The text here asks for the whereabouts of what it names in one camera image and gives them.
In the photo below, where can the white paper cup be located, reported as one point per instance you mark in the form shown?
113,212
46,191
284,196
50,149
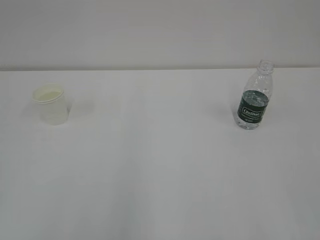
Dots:
51,103

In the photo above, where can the clear green-label water bottle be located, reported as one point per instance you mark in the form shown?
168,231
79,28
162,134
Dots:
256,96

